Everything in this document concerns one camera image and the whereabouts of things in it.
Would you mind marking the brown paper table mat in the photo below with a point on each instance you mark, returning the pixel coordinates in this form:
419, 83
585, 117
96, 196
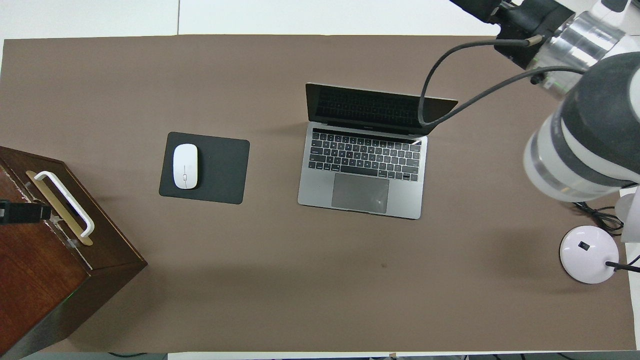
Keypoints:
320, 290

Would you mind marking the black mouse pad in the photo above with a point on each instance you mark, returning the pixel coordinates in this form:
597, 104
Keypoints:
222, 170

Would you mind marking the brown wooden box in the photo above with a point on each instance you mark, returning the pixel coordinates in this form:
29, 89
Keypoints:
35, 280

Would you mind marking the grey Apple laptop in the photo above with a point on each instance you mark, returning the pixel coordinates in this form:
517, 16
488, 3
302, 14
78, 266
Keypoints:
360, 192

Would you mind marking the white desk lamp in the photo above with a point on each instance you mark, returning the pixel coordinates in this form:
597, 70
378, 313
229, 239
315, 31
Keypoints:
587, 255

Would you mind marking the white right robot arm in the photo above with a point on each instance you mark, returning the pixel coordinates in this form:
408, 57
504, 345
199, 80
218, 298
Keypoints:
595, 130

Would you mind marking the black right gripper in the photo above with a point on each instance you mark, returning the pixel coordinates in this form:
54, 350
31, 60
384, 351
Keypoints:
530, 17

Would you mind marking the white computer mouse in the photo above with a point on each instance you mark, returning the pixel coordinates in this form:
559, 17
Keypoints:
185, 165

